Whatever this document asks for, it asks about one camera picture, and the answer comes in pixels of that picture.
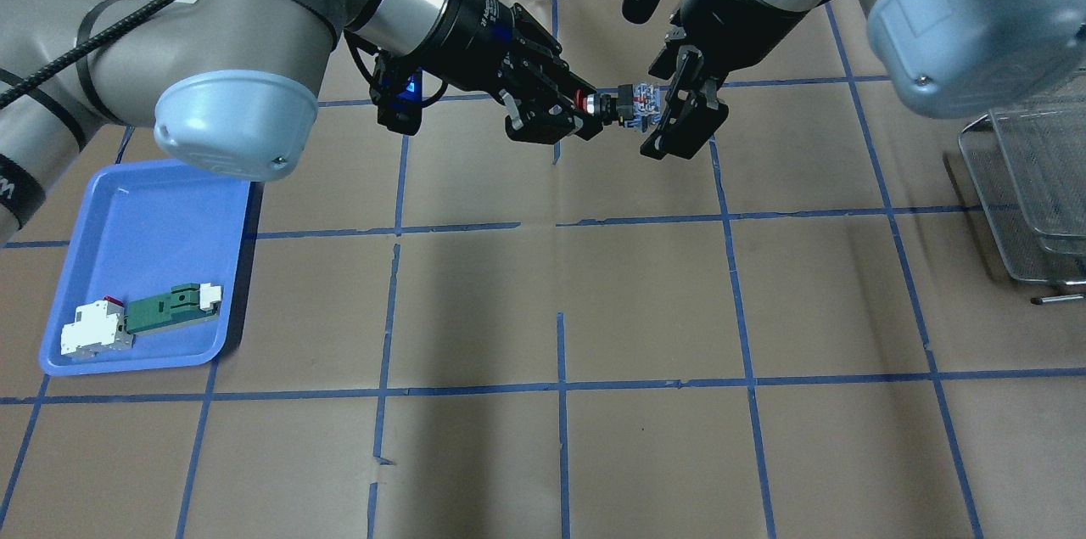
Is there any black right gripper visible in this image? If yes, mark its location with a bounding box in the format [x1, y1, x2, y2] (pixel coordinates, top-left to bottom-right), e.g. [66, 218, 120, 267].
[622, 0, 815, 160]

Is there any white circuit breaker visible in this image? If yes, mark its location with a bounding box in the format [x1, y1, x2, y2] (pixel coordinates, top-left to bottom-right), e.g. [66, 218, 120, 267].
[59, 296, 135, 360]

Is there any red emergency push button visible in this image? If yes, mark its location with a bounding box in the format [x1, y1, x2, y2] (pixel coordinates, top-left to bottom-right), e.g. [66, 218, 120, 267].
[574, 82, 664, 133]

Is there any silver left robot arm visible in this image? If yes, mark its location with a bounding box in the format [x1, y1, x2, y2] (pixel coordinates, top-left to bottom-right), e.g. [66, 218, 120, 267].
[1, 0, 602, 241]

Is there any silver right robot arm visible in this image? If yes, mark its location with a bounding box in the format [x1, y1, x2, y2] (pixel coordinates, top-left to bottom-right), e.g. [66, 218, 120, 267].
[622, 0, 1085, 160]

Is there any blue plastic tray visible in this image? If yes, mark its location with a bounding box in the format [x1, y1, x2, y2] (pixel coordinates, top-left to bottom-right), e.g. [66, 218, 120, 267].
[38, 160, 252, 376]

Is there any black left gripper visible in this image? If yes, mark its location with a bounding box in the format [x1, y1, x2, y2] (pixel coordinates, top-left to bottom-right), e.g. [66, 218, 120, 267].
[348, 0, 604, 145]

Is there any wire mesh shelf rack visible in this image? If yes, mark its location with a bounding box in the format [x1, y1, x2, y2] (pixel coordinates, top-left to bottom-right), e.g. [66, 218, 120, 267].
[958, 70, 1085, 306]

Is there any green terminal block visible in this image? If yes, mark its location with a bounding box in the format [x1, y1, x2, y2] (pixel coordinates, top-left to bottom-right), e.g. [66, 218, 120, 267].
[125, 283, 222, 335]

